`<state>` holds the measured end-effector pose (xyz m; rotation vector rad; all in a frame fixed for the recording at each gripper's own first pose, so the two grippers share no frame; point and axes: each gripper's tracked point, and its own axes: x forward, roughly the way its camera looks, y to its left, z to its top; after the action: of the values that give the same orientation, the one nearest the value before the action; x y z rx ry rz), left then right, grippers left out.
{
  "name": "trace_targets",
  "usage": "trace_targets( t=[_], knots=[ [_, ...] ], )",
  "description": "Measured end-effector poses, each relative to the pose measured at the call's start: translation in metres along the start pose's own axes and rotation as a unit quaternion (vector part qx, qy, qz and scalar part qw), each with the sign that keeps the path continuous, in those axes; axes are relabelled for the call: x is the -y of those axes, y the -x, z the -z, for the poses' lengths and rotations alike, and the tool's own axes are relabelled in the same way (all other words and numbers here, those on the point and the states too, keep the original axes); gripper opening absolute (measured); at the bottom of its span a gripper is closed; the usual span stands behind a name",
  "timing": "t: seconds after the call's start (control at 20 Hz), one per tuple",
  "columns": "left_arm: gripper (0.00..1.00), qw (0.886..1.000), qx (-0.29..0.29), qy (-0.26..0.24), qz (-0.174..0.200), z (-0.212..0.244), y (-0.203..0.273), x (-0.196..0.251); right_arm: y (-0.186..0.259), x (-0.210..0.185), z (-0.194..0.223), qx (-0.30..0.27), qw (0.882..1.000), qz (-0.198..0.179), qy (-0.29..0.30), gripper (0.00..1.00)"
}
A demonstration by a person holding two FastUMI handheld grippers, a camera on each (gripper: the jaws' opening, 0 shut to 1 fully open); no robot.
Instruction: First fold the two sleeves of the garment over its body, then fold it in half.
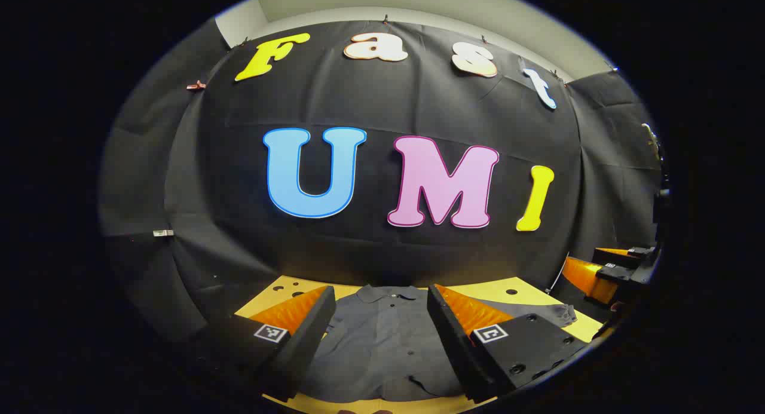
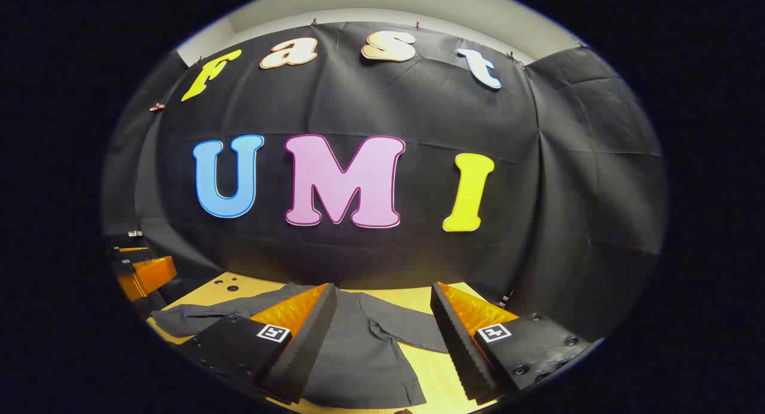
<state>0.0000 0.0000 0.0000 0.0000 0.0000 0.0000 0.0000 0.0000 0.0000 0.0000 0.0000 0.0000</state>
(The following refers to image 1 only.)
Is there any black backdrop cloth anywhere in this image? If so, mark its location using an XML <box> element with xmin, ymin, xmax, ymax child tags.
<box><xmin>99</xmin><ymin>20</ymin><xmax>665</xmax><ymax>343</ymax></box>

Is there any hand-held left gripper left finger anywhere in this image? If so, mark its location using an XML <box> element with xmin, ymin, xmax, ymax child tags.
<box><xmin>204</xmin><ymin>286</ymin><xmax>337</xmax><ymax>403</ymax></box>

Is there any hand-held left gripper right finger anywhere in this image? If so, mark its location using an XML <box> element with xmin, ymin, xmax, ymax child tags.
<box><xmin>426</xmin><ymin>284</ymin><xmax>590</xmax><ymax>404</ymax></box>

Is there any grey button shirt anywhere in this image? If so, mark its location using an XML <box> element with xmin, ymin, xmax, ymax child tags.
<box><xmin>299</xmin><ymin>284</ymin><xmax>578</xmax><ymax>404</ymax></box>

